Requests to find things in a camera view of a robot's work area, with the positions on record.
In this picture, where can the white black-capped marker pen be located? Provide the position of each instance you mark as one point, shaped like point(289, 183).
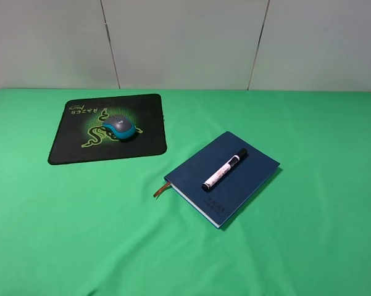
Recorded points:
point(224, 169)

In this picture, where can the grey and blue computer mouse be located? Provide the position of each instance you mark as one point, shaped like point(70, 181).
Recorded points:
point(120, 126)

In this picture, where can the dark blue notebook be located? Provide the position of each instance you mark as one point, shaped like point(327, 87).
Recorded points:
point(229, 194)

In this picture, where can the black green-logo mouse pad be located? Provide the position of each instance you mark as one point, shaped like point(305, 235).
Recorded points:
point(80, 136)

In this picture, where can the green tablecloth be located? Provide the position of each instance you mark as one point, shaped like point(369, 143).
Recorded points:
point(96, 229)

